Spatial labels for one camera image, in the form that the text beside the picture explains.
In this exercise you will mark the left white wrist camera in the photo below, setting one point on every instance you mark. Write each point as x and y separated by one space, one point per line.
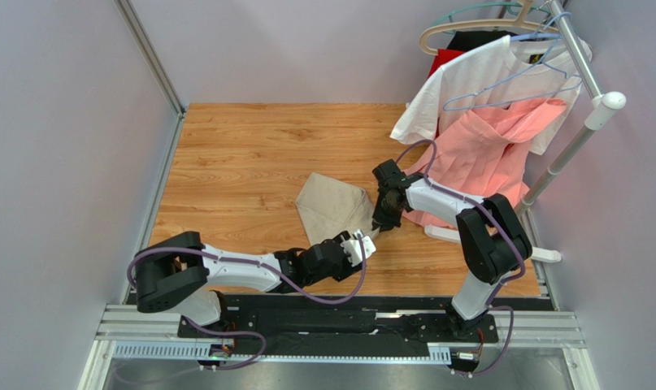
358 247

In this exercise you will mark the pink pleated garment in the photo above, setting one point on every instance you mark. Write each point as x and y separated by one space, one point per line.
485 151

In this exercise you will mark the beige wooden hanger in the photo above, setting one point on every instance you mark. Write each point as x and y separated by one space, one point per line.
529 18

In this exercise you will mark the white t-shirt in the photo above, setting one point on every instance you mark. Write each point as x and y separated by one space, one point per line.
477 69

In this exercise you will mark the aluminium frame post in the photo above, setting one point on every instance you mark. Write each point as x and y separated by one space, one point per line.
138 31

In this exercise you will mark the beige cloth napkin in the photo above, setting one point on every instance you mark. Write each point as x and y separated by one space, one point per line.
327 207

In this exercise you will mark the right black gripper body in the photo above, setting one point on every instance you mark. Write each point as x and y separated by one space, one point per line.
385 211

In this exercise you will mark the black garment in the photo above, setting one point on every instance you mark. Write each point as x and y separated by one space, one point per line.
465 41

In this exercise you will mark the red garment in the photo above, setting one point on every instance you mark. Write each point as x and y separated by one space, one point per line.
443 57

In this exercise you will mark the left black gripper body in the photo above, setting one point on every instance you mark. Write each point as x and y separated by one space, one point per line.
345 269

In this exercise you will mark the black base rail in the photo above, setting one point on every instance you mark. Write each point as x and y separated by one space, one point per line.
365 326

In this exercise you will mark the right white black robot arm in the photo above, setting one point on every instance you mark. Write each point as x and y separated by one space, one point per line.
494 243

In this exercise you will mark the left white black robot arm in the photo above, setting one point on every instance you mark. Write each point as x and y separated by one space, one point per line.
177 275

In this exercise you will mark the green hanger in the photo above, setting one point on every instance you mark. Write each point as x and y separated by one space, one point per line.
468 11

